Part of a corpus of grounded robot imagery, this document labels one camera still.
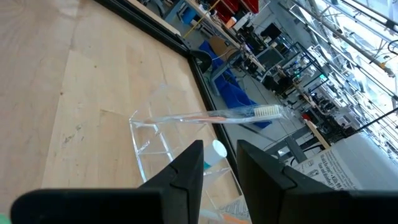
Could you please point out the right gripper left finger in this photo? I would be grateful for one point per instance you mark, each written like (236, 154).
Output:
(124, 208)

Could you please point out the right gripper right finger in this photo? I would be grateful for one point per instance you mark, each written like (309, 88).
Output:
(295, 205)

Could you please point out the small blue mouthwash bottle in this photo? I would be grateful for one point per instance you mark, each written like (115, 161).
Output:
(214, 154)

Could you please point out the orange toothbrush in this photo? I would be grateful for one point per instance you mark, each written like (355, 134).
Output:
(217, 118)

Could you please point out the white wipes canister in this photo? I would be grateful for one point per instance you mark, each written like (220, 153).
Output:
(342, 165)

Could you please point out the clear acrylic holder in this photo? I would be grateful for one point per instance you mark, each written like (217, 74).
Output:
(149, 146)

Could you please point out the light wooden bar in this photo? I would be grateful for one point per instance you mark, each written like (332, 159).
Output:
(317, 133)

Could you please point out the black computer monitor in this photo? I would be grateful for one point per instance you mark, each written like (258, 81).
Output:
(270, 31)

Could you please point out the brown cardboard piece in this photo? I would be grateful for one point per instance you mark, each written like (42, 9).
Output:
(219, 46)

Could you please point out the red storage bins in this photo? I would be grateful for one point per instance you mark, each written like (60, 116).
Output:
(236, 7)

